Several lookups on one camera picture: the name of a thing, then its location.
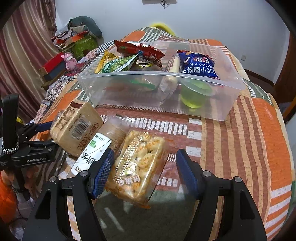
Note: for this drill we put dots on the hand in orange sleeve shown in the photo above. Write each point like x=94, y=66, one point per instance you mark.
x=8, y=177

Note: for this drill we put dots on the beige wafer biscuit pack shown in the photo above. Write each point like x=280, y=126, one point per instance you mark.
x=76, y=126

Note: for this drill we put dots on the patchwork striped bedspread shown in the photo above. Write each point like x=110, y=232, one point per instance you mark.
x=252, y=142

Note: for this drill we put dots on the red and dark boxes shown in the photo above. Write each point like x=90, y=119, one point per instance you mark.
x=52, y=70

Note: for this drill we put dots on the red noodle snack bag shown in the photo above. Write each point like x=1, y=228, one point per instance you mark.
x=143, y=51

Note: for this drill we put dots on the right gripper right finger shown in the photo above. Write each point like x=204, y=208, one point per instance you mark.
x=240, y=218

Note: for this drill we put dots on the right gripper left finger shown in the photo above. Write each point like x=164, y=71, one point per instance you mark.
x=50, y=216

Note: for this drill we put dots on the clear plastic storage bin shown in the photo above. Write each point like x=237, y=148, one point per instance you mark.
x=114, y=88

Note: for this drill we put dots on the green jelly cup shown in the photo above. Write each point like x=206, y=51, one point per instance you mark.
x=194, y=93

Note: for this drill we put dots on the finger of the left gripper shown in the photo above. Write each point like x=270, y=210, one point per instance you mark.
x=36, y=150
x=31, y=129

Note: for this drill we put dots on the brown wooden door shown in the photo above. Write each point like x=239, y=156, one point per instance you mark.
x=284, y=89

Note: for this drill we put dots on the orange cracker roll packet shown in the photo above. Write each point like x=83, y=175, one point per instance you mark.
x=169, y=82

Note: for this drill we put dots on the striped maroon curtain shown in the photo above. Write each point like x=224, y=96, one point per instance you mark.
x=26, y=46

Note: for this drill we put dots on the blue biscuit bag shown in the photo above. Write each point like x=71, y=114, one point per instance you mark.
x=197, y=64

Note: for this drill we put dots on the clear caramel puffed-rice pack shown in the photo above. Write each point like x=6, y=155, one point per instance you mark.
x=137, y=168

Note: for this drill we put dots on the yellow headboard hoop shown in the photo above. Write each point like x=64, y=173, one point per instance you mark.
x=163, y=27

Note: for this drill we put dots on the green pea snack bag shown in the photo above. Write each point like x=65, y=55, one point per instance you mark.
x=120, y=64

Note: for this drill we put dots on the yellow white snack stick bag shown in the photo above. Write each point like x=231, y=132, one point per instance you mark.
x=107, y=57

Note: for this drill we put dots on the wall-mounted black monitor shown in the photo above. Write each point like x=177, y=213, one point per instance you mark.
x=163, y=2

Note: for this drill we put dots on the brown bread loaf bag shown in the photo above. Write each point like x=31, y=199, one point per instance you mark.
x=110, y=135

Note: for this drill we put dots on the pile of clothes and boxes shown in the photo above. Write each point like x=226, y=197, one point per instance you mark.
x=80, y=36

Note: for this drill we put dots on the clear green-edged pastry bag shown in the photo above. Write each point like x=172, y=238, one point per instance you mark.
x=145, y=82

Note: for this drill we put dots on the pink plush toy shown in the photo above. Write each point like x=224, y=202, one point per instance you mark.
x=70, y=61

